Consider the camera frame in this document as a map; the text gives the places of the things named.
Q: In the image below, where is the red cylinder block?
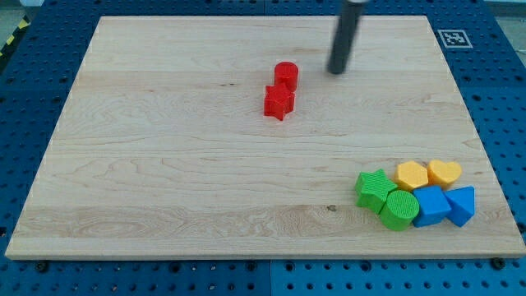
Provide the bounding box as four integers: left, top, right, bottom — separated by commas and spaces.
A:
274, 61, 299, 92

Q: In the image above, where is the red star block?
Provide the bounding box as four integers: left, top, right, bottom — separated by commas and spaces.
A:
264, 83, 295, 121

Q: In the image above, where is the green star block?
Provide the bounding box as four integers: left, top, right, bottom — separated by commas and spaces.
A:
354, 169, 398, 214

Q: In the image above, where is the light wooden board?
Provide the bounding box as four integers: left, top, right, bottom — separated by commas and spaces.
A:
6, 16, 525, 261

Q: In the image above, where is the yellow hexagon block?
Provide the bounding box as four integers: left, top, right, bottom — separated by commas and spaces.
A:
394, 160, 428, 192

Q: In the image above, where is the green cylinder block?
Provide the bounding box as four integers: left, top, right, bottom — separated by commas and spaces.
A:
380, 190, 420, 231

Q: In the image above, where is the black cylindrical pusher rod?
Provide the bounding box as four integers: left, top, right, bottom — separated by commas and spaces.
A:
327, 0, 369, 75

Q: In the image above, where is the yellow heart block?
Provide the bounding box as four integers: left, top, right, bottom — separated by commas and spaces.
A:
427, 160, 463, 189

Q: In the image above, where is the blue cube block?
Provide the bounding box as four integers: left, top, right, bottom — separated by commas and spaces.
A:
413, 186, 451, 228

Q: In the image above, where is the blue triangle block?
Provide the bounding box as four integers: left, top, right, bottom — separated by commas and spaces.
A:
444, 186, 476, 227

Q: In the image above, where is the white fiducial marker tag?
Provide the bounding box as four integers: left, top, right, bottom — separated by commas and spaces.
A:
437, 30, 473, 49

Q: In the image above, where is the yellow black hazard tape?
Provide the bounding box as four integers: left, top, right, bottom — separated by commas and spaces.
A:
1, 15, 31, 58

